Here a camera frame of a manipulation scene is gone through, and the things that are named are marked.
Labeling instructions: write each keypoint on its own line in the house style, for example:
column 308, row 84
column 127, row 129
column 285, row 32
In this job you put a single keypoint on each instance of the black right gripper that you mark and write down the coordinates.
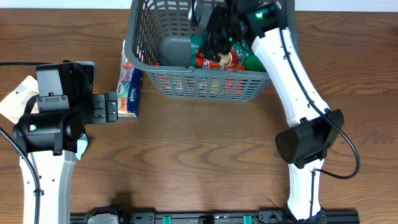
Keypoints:
column 212, row 42

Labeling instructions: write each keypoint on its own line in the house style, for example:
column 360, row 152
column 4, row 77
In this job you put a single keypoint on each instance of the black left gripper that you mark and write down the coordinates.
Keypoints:
column 101, row 101

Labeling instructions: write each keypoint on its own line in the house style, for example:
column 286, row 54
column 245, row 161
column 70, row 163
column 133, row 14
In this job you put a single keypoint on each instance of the Kleenex tissue multipack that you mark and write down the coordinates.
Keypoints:
column 129, row 88

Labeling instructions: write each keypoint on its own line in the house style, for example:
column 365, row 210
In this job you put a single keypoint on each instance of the green Nescafe coffee bag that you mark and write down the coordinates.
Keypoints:
column 205, row 59

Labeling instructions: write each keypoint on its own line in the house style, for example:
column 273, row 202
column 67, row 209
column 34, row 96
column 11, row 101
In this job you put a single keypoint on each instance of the orange spaghetti packet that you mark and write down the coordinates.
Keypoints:
column 201, row 87

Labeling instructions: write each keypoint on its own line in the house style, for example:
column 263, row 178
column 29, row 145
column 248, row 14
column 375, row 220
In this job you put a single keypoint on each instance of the green lidded jar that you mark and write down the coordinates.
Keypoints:
column 252, row 63

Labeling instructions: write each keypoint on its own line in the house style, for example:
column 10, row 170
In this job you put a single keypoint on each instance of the teal packet under arm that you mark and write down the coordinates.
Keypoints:
column 81, row 145

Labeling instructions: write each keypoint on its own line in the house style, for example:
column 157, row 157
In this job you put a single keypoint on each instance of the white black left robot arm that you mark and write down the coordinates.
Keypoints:
column 48, row 140

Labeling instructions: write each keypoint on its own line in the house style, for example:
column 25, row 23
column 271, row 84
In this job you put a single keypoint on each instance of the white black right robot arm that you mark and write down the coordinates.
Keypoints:
column 264, row 31

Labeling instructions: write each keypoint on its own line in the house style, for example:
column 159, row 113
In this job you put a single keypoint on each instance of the grey plastic lattice basket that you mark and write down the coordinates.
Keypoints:
column 158, row 43

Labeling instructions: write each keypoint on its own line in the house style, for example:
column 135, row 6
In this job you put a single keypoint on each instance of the beige paper pouch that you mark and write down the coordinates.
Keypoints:
column 13, row 105

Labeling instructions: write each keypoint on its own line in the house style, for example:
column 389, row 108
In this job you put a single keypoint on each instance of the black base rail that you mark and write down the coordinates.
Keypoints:
column 267, row 216

